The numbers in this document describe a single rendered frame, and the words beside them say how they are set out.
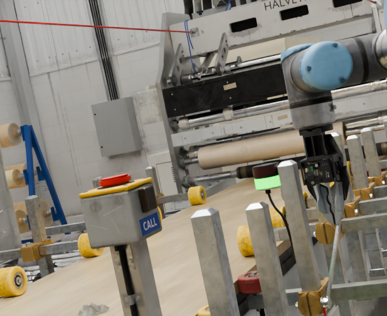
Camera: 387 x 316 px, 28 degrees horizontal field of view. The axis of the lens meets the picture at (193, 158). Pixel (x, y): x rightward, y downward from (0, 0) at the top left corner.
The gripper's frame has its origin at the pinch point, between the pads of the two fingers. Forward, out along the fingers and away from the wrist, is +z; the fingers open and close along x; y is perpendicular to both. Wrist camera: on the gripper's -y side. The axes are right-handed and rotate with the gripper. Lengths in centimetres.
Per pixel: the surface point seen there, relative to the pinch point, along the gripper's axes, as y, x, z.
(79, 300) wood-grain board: 1, -65, 11
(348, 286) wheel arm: -0.8, -0.1, 15.2
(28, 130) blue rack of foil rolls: -550, -436, -53
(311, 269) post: 3.5, -6.2, 9.7
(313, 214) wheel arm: -51, -18, 6
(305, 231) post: 3.6, -6.0, 1.3
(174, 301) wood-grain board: 12.4, -35.0, 11.4
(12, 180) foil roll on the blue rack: -536, -460, -4
